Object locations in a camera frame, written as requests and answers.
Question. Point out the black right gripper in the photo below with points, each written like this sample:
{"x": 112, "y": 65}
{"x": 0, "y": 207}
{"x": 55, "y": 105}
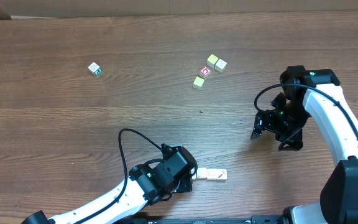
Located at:
{"x": 274, "y": 125}

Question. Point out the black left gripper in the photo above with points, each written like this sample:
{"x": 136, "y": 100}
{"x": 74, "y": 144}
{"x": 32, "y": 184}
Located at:
{"x": 188, "y": 183}

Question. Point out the yellow G wooden block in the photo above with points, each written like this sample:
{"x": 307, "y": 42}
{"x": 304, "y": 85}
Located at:
{"x": 202, "y": 173}

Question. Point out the yellow crayon wooden block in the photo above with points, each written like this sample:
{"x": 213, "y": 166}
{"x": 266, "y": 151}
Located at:
{"x": 221, "y": 174}

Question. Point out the cream E wooden block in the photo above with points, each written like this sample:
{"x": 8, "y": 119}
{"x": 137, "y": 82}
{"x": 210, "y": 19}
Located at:
{"x": 194, "y": 175}

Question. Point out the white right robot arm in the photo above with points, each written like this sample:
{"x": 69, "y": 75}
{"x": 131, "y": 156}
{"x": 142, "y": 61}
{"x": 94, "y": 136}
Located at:
{"x": 316, "y": 94}

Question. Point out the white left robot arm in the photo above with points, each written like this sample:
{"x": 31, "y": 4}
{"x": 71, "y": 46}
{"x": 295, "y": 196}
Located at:
{"x": 146, "y": 184}

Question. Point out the plain cream wooden block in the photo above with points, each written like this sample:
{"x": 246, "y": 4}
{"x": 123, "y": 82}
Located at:
{"x": 220, "y": 65}

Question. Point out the pale yellow wooden block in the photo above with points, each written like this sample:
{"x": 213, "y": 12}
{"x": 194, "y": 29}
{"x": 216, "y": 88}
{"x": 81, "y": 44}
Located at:
{"x": 198, "y": 83}

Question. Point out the red top wooden block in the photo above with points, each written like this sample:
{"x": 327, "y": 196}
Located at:
{"x": 205, "y": 72}

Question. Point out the yellow top wooden block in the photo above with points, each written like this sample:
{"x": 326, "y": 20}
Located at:
{"x": 212, "y": 60}

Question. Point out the green letter wooden block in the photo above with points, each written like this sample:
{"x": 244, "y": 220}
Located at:
{"x": 95, "y": 69}

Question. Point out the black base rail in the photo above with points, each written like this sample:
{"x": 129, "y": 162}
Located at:
{"x": 256, "y": 219}

